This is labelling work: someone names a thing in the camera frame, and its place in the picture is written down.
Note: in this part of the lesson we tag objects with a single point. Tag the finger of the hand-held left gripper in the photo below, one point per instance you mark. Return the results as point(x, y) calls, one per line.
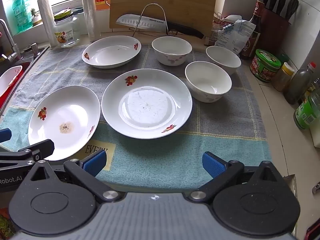
point(5, 135)
point(42, 147)

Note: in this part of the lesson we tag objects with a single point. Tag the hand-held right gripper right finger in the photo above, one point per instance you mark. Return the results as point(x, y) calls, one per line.
point(212, 163)

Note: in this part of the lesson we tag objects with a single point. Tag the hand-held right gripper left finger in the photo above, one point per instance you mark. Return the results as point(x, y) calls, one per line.
point(93, 163)

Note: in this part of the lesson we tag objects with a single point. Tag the stained white fruit-print plate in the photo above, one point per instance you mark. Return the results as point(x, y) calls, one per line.
point(67, 110)

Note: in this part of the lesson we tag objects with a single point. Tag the white floral bowl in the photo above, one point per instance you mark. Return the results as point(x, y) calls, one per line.
point(171, 46)
point(207, 80)
point(222, 57)

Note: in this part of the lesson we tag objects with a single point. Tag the grey and teal checked towel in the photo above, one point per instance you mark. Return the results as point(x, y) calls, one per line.
point(220, 120)

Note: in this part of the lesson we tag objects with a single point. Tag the white colander basket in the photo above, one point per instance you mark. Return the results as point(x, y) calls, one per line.
point(10, 80)

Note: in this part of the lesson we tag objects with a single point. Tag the white colander in red basin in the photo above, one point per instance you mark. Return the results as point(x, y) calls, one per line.
point(20, 76)

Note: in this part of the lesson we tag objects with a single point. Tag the metal faucet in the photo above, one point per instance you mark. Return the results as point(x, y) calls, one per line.
point(13, 53)

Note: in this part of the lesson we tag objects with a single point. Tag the stainless steel sink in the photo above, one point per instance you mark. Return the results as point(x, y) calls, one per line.
point(35, 56)

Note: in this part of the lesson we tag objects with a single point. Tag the metal soap dispenser pump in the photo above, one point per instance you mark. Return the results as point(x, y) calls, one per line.
point(32, 47)

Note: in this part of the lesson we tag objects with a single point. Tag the green plastic bottle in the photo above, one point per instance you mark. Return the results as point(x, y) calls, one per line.
point(306, 112)

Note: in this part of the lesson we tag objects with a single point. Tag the yellow-lidded spice jar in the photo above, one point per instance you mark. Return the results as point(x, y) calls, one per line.
point(282, 77)

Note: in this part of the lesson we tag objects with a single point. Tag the clear bottle red cap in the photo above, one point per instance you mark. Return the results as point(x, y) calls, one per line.
point(297, 85)

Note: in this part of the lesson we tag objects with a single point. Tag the glass jar green lid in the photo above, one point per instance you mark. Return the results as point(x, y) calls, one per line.
point(66, 30)

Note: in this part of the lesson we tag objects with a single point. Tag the white plastic bag roll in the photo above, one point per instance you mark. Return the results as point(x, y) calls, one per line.
point(47, 22)

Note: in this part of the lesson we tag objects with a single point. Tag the small potted plant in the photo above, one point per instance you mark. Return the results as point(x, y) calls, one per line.
point(35, 17)

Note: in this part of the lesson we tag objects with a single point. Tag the green detergent bottle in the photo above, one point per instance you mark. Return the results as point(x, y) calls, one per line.
point(21, 12)

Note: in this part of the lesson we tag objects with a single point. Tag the white seasoning bag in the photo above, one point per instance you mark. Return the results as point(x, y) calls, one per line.
point(237, 38)

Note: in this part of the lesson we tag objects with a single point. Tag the red-print seasoning bag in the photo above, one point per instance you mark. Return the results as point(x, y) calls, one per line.
point(217, 31)

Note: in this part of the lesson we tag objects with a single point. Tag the dark soy sauce bottle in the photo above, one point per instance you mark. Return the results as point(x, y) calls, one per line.
point(255, 37)

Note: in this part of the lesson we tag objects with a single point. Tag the blue bag clip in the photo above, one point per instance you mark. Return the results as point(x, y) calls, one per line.
point(227, 28)

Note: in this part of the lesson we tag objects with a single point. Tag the dark green dish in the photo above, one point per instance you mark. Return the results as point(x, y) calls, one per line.
point(77, 10)

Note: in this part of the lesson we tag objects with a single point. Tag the dark red knife block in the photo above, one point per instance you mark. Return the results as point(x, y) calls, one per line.
point(272, 32)

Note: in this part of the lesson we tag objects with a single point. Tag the cling film roll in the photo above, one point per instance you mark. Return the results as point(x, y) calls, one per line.
point(90, 10)

